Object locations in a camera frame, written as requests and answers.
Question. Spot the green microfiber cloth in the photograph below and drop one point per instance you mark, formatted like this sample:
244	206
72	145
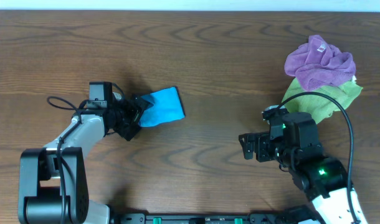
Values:
321	108

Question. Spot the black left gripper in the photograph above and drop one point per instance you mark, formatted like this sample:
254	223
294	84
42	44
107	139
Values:
136	112

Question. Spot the blue microfiber cloth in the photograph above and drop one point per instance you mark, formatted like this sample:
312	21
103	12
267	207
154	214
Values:
165	107

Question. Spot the purple microfiber cloth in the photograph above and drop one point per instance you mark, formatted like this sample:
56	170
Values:
317	63

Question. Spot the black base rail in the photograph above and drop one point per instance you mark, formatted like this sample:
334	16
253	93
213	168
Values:
294	215

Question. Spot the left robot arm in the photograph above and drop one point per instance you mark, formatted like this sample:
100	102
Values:
52	179

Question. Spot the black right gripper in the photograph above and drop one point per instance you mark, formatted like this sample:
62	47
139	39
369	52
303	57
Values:
261	140

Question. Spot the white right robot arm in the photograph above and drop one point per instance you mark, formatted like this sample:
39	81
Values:
322	178

